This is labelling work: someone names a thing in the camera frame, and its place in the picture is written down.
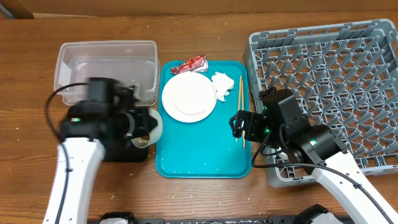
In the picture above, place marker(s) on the teal serving tray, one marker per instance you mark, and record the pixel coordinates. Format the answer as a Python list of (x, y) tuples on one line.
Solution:
[(204, 149)]

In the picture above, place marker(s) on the clear plastic bin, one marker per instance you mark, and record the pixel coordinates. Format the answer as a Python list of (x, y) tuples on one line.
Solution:
[(131, 62)]

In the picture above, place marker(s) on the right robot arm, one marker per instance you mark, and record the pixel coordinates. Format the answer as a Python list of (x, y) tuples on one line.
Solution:
[(317, 149)]

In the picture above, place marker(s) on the pink plate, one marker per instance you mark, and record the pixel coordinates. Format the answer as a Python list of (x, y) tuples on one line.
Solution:
[(189, 97)]

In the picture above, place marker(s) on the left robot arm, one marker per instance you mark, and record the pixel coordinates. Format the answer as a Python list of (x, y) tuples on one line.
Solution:
[(75, 176)]

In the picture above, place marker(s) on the white napkin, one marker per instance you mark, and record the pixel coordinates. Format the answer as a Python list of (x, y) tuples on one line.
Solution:
[(222, 84)]

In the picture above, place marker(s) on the wooden chopstick left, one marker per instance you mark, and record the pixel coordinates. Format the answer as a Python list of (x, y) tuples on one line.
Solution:
[(239, 93)]

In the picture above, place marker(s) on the white cup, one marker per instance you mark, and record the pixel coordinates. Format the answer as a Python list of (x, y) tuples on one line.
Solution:
[(282, 155)]

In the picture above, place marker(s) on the wooden chopstick right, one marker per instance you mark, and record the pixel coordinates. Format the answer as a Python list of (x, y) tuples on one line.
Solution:
[(242, 107)]

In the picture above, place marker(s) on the black tray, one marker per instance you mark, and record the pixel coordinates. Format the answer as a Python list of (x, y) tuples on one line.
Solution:
[(99, 132)]

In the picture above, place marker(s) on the red snack wrapper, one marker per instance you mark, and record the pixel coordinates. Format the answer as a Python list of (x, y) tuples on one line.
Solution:
[(195, 64)]

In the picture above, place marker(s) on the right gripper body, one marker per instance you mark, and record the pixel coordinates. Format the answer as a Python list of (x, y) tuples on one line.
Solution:
[(247, 125)]

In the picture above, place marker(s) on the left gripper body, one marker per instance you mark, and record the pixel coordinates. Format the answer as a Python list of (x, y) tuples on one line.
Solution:
[(140, 123)]

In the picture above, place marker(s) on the grey bowl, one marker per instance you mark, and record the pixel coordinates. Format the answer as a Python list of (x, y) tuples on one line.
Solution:
[(154, 134)]

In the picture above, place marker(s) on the grey dishwasher rack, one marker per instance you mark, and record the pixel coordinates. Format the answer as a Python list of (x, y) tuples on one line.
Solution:
[(343, 76)]

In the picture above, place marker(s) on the wooden chopstick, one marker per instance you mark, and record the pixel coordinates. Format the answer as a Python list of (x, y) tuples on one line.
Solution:
[(242, 107), (239, 93)]

